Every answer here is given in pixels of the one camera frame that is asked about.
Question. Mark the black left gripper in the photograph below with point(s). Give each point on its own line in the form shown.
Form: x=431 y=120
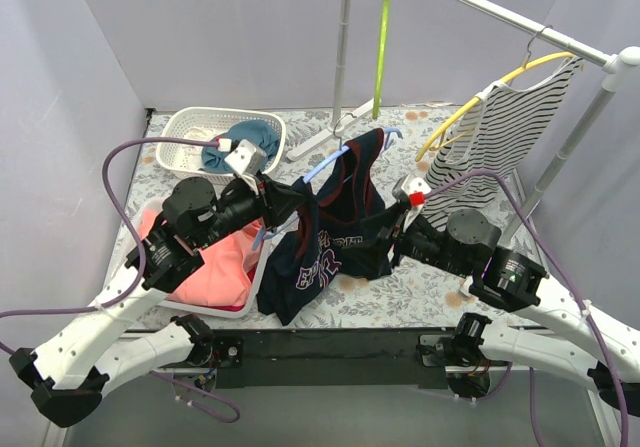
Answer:
x=267 y=201

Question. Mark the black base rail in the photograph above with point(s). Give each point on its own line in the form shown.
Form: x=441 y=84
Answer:
x=335 y=357

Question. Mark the white clothes rack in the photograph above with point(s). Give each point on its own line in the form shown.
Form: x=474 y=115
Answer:
x=617 y=67

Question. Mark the navy tank top red trim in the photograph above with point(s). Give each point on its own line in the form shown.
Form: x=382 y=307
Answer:
x=305 y=261

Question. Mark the floral table mat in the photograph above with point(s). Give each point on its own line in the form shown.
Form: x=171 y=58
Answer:
x=416 y=295

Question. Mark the pink cloth in basket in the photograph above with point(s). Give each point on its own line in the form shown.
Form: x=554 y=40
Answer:
x=225 y=279

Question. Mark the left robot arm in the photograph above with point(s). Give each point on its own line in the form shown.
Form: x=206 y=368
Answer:
x=70 y=374

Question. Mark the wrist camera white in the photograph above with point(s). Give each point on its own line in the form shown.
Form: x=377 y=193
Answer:
x=243 y=158
x=411 y=193

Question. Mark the white plastic basket front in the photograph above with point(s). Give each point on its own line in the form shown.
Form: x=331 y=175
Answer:
x=225 y=313

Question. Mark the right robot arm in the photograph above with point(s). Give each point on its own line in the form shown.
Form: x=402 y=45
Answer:
x=587 y=346

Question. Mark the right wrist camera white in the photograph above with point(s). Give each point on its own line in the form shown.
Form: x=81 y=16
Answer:
x=411 y=193

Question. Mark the yellow hanger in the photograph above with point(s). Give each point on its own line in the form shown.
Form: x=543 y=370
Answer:
x=437 y=140

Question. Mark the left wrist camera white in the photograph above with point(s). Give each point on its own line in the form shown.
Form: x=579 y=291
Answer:
x=243 y=158

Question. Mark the green hanger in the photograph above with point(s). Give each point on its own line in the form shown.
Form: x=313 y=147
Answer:
x=381 y=55

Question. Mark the white plastic basket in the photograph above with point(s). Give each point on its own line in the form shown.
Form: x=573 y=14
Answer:
x=203 y=124
x=225 y=313

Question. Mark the blue hanger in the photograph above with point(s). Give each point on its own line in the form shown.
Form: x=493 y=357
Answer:
x=267 y=234

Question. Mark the white cloth in basket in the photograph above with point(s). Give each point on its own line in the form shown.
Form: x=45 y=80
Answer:
x=197 y=133

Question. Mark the teal cloth in basket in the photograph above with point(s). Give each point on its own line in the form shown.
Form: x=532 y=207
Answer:
x=258 y=132

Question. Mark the white plastic basket rear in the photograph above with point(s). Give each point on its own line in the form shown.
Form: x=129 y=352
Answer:
x=203 y=124

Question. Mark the striped tank top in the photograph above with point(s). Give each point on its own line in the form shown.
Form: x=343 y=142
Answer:
x=503 y=127

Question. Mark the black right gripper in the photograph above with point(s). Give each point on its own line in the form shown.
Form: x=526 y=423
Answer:
x=398 y=232

